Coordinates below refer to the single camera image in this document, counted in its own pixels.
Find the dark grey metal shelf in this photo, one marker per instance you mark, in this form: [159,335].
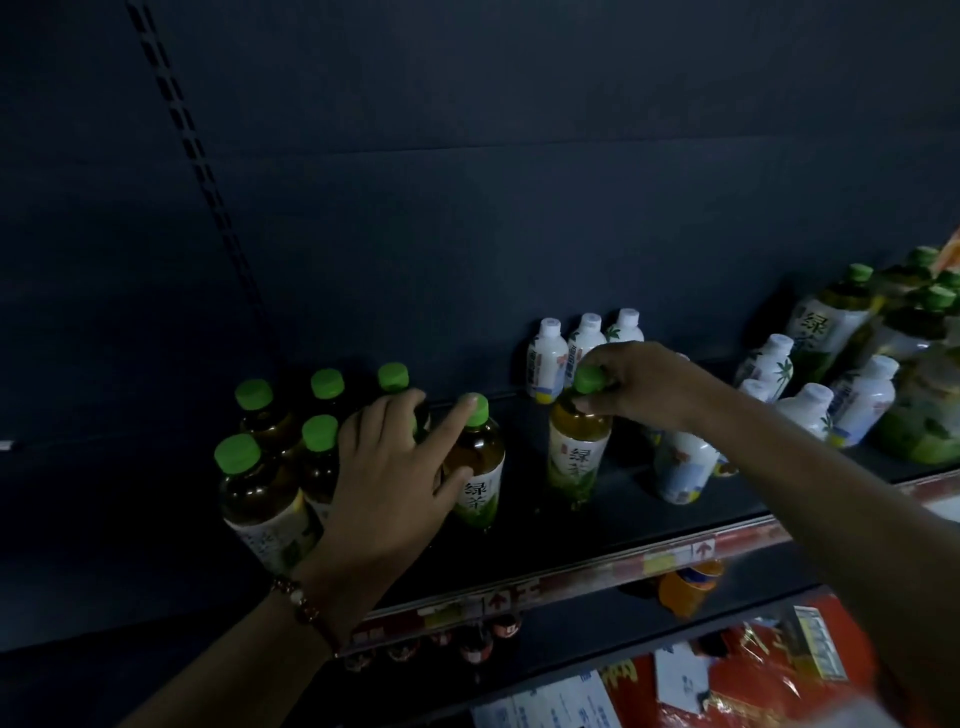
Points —
[600,525]

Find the person's left hand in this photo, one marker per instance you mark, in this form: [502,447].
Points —
[382,517]

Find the red shelf price strip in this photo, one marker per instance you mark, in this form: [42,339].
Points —
[600,574]

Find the yellow trimmed card pack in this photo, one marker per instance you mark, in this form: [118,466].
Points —
[821,634]

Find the large orange soda bottle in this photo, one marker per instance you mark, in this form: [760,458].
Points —
[686,592]

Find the person's right hand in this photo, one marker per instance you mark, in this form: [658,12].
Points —
[652,386]

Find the red plastic snack bag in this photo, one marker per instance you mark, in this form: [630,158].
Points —
[757,675]

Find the person's right forearm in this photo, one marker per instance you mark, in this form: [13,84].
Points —
[825,510]

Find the person's left forearm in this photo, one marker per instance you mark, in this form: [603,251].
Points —
[225,675]

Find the white bottle yellow base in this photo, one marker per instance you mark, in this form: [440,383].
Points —
[547,364]
[585,341]
[862,401]
[626,326]

